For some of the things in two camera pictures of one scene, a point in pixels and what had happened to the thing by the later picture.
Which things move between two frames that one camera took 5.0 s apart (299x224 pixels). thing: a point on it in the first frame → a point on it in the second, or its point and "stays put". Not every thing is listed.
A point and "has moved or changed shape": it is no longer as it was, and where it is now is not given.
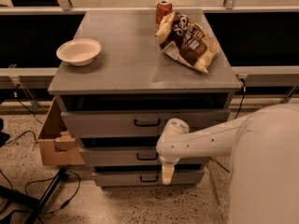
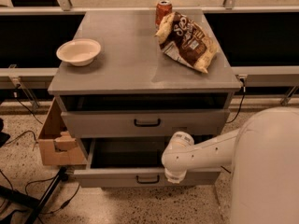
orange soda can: x=163 y=7 stays put
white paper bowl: x=78 y=51 stays put
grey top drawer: x=136 y=123 stays put
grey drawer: x=118 y=157 has moved or changed shape
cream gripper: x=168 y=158 → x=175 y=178
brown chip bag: x=181 y=38 stays put
